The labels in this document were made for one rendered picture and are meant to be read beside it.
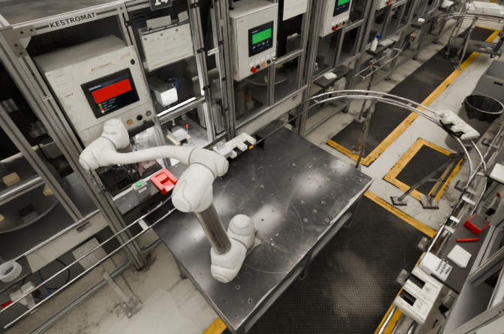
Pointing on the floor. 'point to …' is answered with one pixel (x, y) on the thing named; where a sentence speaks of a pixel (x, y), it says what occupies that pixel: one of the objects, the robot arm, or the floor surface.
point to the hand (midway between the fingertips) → (135, 174)
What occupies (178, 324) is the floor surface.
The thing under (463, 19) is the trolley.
